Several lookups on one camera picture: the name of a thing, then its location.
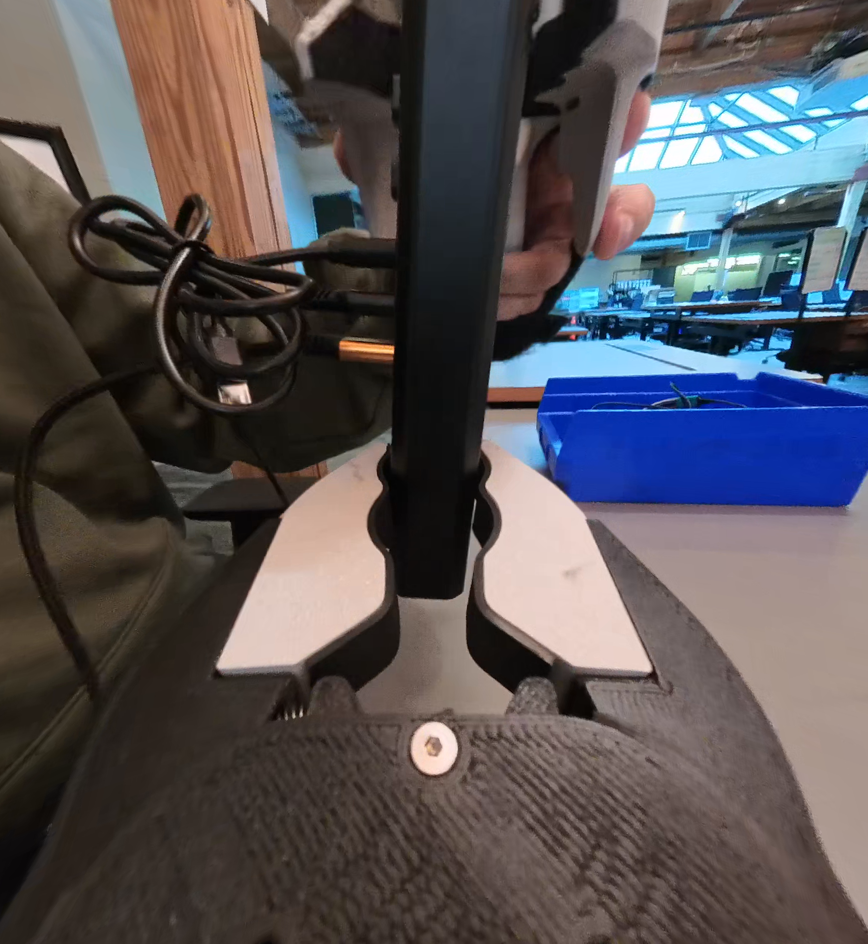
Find blue plastic bin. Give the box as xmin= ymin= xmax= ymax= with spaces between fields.
xmin=536 ymin=371 xmax=868 ymax=508

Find ceiling projector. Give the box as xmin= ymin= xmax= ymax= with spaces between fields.
xmin=810 ymin=40 xmax=868 ymax=100

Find white desk with brown edge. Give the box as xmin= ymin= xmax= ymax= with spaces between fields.
xmin=487 ymin=337 xmax=826 ymax=404

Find person's green jacket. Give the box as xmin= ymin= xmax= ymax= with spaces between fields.
xmin=0 ymin=109 xmax=258 ymax=842

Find black braided cable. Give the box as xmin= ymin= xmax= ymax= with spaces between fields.
xmin=14 ymin=365 xmax=291 ymax=705

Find person's left hand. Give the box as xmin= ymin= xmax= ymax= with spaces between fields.
xmin=496 ymin=94 xmax=658 ymax=323

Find thin dark wires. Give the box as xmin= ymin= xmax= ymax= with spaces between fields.
xmin=589 ymin=382 xmax=746 ymax=413

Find row of background desks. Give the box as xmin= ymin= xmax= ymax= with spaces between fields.
xmin=580 ymin=291 xmax=868 ymax=370

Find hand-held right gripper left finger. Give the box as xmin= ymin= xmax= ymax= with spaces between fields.
xmin=215 ymin=442 xmax=400 ymax=690

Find wooden post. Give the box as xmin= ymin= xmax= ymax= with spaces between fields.
xmin=110 ymin=0 xmax=329 ymax=480

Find black picture frame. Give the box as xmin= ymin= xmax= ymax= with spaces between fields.
xmin=0 ymin=114 xmax=93 ymax=206

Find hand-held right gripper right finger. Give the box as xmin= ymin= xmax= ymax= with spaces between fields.
xmin=468 ymin=441 xmax=656 ymax=692

